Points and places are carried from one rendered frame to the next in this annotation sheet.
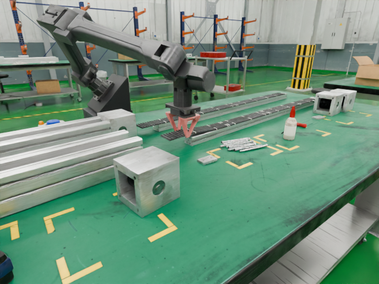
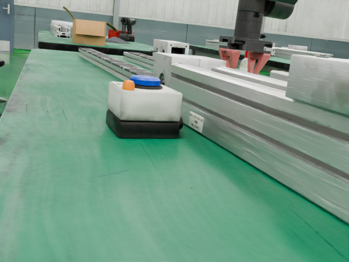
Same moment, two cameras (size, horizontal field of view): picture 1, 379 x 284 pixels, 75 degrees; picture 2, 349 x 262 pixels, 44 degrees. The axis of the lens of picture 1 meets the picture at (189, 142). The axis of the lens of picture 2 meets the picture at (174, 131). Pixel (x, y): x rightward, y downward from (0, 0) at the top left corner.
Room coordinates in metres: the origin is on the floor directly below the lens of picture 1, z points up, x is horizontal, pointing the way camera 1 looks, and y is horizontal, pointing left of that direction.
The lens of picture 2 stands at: (0.56, 0.97, 0.91)
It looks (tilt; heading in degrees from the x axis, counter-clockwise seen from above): 13 degrees down; 289
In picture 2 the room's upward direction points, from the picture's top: 6 degrees clockwise
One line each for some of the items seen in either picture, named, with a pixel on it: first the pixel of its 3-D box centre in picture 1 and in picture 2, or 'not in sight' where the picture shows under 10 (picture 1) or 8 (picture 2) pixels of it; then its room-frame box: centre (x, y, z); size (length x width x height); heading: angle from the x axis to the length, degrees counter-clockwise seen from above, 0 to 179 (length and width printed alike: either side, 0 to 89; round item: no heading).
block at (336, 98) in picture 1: (325, 102); (170, 53); (1.18, -0.66, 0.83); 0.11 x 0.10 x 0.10; 42
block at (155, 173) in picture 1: (144, 176); not in sight; (0.46, 0.10, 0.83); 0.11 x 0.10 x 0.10; 45
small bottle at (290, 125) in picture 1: (291, 123); (246, 64); (0.81, -0.35, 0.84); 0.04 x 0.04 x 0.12
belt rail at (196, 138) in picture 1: (268, 114); (165, 68); (1.07, -0.36, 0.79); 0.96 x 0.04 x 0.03; 131
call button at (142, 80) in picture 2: (53, 123); (144, 83); (0.79, 0.46, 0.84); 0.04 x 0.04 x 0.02
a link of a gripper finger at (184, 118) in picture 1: (185, 122); (247, 63); (0.74, 0.01, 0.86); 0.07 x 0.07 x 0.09; 41
